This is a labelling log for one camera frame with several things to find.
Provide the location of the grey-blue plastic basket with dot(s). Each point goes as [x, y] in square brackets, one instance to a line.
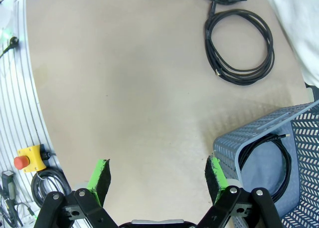
[249, 130]

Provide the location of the person's white sweatshirt torso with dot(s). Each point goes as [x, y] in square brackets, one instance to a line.
[299, 26]

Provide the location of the grey handheld device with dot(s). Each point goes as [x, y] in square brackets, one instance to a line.
[8, 185]

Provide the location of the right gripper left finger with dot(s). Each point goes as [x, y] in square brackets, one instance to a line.
[99, 178]

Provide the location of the yellow emergency stop button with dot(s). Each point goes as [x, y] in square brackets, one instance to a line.
[32, 155]

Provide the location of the black mains plug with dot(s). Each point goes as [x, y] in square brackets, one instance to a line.
[11, 41]

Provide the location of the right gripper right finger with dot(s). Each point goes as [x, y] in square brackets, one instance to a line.
[214, 178]

